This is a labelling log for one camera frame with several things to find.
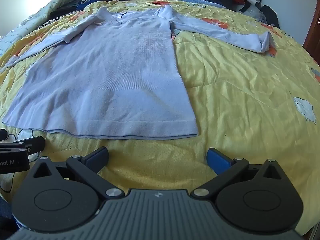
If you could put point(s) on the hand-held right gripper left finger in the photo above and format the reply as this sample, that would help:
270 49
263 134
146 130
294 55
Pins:
96 159

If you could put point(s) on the brown wooden door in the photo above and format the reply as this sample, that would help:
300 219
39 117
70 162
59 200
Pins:
313 35

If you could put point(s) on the black white striped cloth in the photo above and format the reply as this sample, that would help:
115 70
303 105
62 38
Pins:
48 21

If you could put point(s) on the pale floral quilt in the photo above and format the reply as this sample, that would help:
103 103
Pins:
22 27

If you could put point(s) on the lavender long-sleeved sweater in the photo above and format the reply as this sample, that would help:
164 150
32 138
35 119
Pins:
107 80

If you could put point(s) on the yellow printed blanket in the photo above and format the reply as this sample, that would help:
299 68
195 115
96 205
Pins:
250 92

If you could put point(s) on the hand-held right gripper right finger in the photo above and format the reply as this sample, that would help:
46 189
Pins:
218 160

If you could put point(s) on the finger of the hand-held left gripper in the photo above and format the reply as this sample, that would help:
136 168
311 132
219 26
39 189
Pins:
3 134
31 143

